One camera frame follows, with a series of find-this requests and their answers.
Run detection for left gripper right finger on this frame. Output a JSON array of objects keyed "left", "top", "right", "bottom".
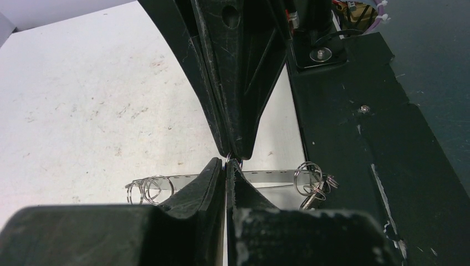
[{"left": 226, "top": 158, "right": 399, "bottom": 266}]

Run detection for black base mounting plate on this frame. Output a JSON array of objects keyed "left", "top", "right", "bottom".
[{"left": 286, "top": 0, "right": 470, "bottom": 266}]

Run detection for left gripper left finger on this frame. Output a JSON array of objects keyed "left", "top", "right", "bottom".
[{"left": 1, "top": 158, "right": 225, "bottom": 265}]

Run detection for metal key holder ring plate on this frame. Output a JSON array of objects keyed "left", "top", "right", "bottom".
[{"left": 125, "top": 160, "right": 339, "bottom": 211}]

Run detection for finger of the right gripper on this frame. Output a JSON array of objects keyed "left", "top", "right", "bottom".
[
  {"left": 192, "top": 1, "right": 290, "bottom": 160},
  {"left": 139, "top": 0, "right": 229, "bottom": 157}
]

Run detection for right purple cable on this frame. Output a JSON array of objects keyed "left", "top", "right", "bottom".
[{"left": 363, "top": 0, "right": 390, "bottom": 35}]

